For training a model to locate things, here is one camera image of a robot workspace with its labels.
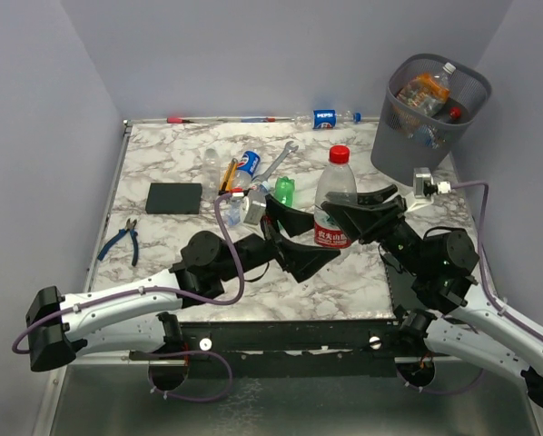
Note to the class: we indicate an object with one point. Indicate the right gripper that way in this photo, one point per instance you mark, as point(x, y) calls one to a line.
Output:
point(366, 221)

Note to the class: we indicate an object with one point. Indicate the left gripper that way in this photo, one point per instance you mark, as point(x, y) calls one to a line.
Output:
point(301, 262)

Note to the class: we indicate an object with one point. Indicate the red green label water bottle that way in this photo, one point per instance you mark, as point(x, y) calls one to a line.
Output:
point(337, 178)

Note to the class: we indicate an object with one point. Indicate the green plastic bottle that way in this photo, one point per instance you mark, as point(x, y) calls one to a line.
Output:
point(284, 190)

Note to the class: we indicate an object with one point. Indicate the blue label water bottle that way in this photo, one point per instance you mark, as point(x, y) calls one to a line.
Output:
point(429, 136)

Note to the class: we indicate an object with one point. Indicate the large orange label bottle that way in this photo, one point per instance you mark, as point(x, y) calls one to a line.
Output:
point(427, 93)

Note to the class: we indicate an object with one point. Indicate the red label clear bottle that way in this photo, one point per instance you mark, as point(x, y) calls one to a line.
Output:
point(451, 115)

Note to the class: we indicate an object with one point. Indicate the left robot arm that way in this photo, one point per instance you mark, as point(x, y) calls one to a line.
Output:
point(140, 316)

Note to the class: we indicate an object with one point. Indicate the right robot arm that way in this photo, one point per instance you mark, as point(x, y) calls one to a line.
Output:
point(460, 316)

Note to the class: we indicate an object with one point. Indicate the grey mesh waste bin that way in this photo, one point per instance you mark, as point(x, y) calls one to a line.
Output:
point(393, 152)

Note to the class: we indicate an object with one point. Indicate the clear bottle purple label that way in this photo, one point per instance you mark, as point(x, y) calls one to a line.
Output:
point(262, 187)

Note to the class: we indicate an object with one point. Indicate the silver open-end wrench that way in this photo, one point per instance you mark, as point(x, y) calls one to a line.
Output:
point(289, 148)

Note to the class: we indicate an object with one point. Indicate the black notebook right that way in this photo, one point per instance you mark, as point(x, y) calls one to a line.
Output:
point(403, 298)

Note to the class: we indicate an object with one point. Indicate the Pepsi bottle blue label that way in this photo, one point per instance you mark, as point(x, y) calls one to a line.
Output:
point(245, 170)

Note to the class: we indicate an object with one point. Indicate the Pepsi bottle at back edge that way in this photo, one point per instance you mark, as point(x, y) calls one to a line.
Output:
point(326, 119)

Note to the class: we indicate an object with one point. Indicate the clear empty bottle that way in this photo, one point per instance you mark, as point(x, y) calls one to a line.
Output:
point(211, 169)

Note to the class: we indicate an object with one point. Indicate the black box left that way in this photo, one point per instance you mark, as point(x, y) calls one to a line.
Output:
point(174, 198)

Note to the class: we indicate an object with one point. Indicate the blue handled screwdriver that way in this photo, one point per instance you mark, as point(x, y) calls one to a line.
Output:
point(258, 119)

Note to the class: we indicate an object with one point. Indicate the red handled screwdriver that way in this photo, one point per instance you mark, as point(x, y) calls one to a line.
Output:
point(179, 120)

